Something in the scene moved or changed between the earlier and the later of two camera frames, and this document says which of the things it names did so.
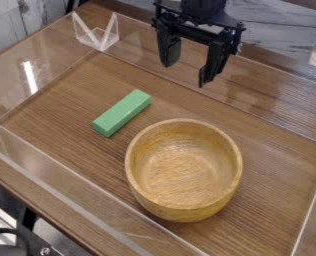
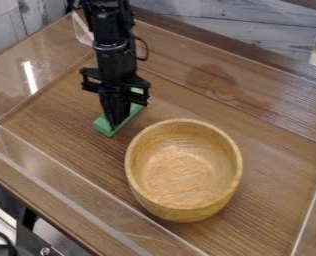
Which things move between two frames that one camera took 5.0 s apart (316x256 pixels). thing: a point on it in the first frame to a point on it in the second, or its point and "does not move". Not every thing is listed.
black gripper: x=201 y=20 to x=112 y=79
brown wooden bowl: x=183 y=166 does not move
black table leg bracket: x=30 y=243 does not move
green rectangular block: x=132 y=103 does not move
